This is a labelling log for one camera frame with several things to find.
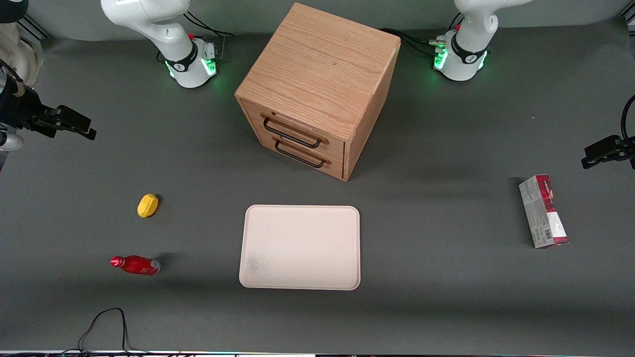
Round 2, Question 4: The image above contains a cream plastic object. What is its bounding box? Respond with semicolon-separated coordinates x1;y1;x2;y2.
0;21;44;91

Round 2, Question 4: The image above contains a black right arm base cable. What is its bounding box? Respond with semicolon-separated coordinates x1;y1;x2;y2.
183;10;237;62

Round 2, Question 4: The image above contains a grey and red carton box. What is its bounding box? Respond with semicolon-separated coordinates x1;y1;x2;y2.
518;174;570;249

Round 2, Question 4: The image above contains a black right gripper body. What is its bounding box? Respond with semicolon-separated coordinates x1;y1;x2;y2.
0;87;61;139

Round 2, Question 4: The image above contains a wooden drawer cabinet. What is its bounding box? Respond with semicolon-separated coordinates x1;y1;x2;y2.
235;2;401;182

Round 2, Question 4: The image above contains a black arm base cable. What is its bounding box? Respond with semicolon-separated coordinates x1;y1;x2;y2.
379;27;447;58
183;10;237;62

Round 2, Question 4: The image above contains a cream rectangular tray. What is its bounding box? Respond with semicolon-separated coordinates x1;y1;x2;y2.
239;205;361;291

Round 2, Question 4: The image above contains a black metal drawer handle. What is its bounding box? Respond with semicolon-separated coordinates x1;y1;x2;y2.
261;113;329;149
272;138;332;169

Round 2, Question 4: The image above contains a thin black cable loop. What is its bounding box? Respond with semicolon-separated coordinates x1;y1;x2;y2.
49;307;149;357

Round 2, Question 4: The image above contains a red coke bottle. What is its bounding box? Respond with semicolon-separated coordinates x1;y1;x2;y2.
110;255;161;277

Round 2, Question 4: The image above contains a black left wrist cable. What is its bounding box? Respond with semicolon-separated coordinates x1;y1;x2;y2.
620;94;635;145

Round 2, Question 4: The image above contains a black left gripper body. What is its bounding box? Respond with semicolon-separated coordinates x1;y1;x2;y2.
617;136;635;170

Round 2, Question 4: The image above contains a yellow plastic lemon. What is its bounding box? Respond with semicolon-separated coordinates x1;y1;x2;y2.
137;193;160;219

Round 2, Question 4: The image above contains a black left arm base cable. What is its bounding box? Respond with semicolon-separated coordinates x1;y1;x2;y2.
379;27;447;58

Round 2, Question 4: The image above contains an aluminium frame profile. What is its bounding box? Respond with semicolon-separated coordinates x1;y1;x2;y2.
19;14;52;41

